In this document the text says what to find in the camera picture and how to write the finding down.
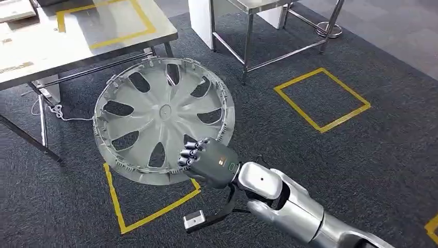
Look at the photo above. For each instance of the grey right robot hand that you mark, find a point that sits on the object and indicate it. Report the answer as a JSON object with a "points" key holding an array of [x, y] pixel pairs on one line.
{"points": [[214, 162]]}

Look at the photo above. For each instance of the silver plastic wheel cover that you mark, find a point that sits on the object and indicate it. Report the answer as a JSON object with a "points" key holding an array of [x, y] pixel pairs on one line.
{"points": [[160, 113]]}

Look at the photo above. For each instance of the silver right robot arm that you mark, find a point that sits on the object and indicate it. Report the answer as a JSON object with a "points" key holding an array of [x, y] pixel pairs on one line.
{"points": [[294, 205]]}

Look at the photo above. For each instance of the white panel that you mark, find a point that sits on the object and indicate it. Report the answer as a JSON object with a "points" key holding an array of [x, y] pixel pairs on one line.
{"points": [[200, 20]]}

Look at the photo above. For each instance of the round metal stand base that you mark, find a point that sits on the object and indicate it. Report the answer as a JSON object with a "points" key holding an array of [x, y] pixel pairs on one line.
{"points": [[328, 30]]}

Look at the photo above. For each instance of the grey box under bench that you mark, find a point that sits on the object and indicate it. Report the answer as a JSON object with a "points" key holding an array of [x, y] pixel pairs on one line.
{"points": [[51, 89]]}

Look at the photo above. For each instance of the steel bench with black legs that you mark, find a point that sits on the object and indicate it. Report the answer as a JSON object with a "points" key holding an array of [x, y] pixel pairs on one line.
{"points": [[78, 37]]}

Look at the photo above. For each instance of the white flat board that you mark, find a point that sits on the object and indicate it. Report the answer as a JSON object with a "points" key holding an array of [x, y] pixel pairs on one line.
{"points": [[15, 9]]}

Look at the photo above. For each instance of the steel frame table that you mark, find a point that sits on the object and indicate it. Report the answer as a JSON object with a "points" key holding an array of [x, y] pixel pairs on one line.
{"points": [[249, 37]]}

